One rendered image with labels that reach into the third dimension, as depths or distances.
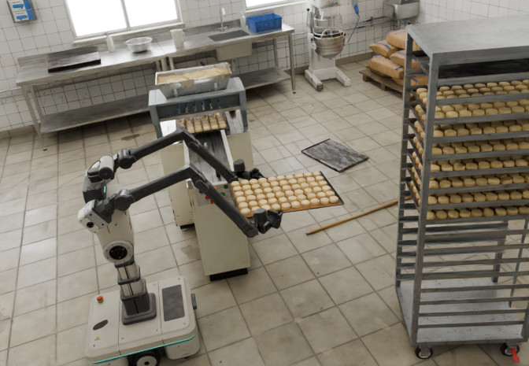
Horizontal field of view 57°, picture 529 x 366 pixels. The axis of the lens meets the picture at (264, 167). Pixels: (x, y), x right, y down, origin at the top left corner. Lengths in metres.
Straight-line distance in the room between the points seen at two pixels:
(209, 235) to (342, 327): 1.06
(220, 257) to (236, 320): 0.46
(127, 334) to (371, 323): 1.51
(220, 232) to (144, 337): 0.85
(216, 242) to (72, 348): 1.14
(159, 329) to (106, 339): 0.31
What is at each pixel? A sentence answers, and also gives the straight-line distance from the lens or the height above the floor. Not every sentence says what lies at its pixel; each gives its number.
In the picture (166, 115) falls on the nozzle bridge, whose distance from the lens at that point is 3.80.
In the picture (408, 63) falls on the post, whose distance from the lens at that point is 2.59.
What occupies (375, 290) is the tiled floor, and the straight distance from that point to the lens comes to 3.53.
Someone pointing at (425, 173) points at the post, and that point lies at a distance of 2.34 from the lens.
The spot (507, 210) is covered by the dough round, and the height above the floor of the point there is 0.97.
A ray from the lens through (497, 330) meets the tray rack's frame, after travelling 3.22.
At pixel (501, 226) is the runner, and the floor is 0.59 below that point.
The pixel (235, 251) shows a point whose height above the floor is 0.25.
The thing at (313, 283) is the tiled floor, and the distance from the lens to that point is 3.58.
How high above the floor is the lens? 2.43
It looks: 29 degrees down
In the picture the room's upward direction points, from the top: 6 degrees counter-clockwise
